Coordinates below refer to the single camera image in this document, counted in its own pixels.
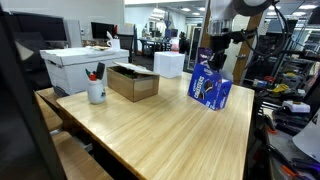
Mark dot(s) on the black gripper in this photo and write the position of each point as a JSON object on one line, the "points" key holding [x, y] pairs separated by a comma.
{"points": [[220, 43]]}

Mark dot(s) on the blue cookie box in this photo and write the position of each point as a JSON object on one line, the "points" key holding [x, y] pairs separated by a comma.
{"points": [[208, 88]]}

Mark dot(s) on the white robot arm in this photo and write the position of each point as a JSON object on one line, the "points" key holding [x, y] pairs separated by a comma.
{"points": [[226, 10]]}

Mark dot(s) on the white cube drawer box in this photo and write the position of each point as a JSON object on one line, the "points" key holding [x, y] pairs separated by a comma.
{"points": [[168, 65]]}

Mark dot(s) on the brown cardboard box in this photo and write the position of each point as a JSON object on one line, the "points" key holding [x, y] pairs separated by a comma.
{"points": [[133, 85]]}

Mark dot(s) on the white file storage box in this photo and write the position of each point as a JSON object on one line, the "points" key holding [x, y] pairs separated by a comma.
{"points": [[73, 70]]}

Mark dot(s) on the purple mini eggs bag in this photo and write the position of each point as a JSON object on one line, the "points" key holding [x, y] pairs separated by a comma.
{"points": [[204, 55]]}

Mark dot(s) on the yellow tool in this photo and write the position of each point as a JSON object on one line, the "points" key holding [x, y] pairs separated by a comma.
{"points": [[280, 88]]}

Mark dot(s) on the white electronic device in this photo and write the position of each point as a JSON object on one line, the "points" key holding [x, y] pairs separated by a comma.
{"points": [[296, 106]]}

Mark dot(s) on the white cup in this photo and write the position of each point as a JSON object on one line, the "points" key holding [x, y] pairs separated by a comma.
{"points": [[115, 43]]}

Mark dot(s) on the white cone shade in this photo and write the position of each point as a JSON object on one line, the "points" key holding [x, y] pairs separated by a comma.
{"points": [[308, 140]]}

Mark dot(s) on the white jar with markers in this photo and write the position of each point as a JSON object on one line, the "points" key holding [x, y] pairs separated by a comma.
{"points": [[96, 93]]}

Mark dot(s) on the wooden bench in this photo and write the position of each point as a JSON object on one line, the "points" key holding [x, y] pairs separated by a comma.
{"points": [[50, 113], [80, 160]]}

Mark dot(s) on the large black computer monitor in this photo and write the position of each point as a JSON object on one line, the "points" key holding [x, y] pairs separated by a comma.
{"points": [[40, 26]]}

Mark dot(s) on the wooden post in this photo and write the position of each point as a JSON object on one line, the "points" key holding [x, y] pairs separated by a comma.
{"points": [[245, 50], [205, 33]]}

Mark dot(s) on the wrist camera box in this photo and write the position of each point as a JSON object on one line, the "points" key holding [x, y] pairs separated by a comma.
{"points": [[241, 35]]}

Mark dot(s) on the white wall thermostat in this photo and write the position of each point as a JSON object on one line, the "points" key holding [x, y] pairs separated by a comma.
{"points": [[82, 32]]}

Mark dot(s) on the black foreground frame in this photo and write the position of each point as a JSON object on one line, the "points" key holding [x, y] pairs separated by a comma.
{"points": [[20, 116]]}

